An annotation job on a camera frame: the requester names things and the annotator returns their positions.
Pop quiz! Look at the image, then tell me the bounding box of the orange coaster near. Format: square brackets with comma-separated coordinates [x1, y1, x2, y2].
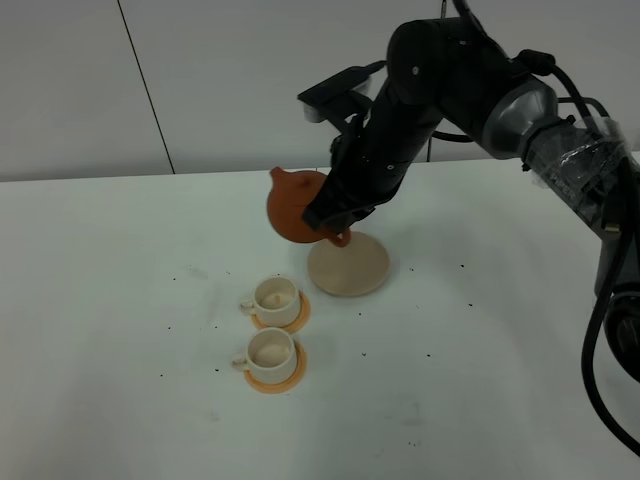
[243, 341, 308, 395]

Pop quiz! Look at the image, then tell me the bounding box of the beige round teapot saucer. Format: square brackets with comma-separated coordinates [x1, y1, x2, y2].
[307, 232, 391, 297]

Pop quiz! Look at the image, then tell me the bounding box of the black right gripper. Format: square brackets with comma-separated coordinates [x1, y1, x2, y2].
[302, 18, 520, 235]

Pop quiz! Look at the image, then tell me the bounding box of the white teacup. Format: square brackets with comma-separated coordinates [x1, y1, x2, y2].
[231, 327, 298, 386]
[239, 276, 301, 328]

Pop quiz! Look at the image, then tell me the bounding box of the orange coaster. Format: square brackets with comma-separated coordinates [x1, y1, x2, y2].
[243, 341, 308, 395]
[249, 291, 311, 334]

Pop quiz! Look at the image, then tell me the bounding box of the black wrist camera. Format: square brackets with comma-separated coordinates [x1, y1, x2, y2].
[297, 60, 386, 132]

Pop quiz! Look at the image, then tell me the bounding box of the orange coaster far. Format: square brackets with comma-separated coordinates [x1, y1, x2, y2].
[249, 291, 311, 334]

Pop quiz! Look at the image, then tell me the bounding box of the brown clay teapot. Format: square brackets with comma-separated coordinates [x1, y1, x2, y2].
[267, 167, 351, 247]

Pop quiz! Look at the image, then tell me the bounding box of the black camera cable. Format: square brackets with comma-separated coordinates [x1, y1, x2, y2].
[429, 0, 640, 459]

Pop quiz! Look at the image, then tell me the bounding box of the white teacup far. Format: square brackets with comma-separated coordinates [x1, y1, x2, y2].
[239, 276, 301, 328]

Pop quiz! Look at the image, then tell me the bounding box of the white teacup near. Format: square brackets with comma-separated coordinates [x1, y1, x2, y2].
[231, 327, 298, 386]

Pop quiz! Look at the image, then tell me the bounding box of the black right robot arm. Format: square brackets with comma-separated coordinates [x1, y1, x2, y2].
[300, 2, 639, 377]

